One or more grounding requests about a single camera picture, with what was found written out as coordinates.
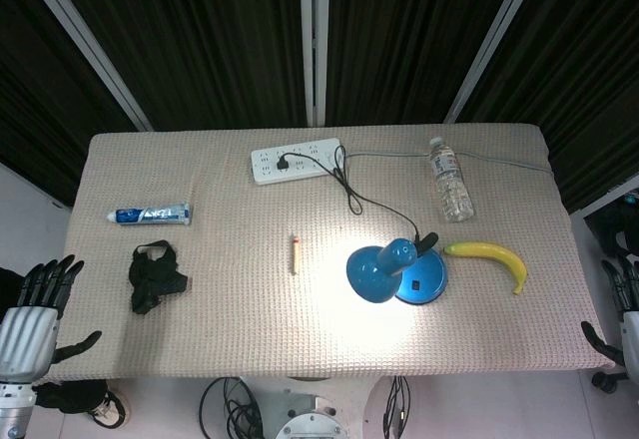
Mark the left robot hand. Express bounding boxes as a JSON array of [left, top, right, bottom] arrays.
[[0, 254, 104, 386]]

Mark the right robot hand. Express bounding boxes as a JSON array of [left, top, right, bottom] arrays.
[[581, 253, 639, 376]]

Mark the blue desk lamp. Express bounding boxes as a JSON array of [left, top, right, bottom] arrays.
[[345, 231, 449, 306]]

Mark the white silver robot base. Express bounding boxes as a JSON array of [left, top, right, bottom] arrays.
[[259, 376, 383, 439]]

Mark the black device beside table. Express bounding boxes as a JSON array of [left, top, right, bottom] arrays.
[[581, 187, 639, 261]]

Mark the black white sneaker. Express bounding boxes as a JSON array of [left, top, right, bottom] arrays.
[[84, 381, 133, 429]]

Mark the black crumpled cloth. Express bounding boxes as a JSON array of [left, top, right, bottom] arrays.
[[127, 240, 193, 316]]

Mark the yellow banana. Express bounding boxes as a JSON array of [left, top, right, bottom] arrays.
[[441, 241, 529, 296]]

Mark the blue white toothpaste tube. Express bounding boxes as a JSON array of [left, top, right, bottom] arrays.
[[104, 202, 193, 227]]

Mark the beige waffle tablecloth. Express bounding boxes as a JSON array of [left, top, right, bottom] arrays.
[[35, 122, 619, 386]]

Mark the clear plastic water bottle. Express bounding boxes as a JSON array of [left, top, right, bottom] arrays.
[[427, 136, 476, 224]]

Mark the white power strip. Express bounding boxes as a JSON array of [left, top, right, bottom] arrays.
[[249, 138, 346, 187]]

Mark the black pleated curtain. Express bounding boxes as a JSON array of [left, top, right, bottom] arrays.
[[0, 0, 639, 214]]

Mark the black coiled cable bundle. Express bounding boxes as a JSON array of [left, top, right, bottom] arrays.
[[199, 376, 265, 439]]

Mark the black hanging cable bundle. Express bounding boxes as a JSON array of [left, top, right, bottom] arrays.
[[380, 376, 413, 439]]

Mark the grey power strip cable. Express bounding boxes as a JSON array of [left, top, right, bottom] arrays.
[[343, 151, 556, 175]]

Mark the white frame post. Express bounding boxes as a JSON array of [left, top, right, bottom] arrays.
[[13, 0, 154, 132], [442, 0, 538, 125], [298, 0, 331, 128]]

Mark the black power cord with plug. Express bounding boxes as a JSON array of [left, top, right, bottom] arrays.
[[272, 144, 421, 241]]

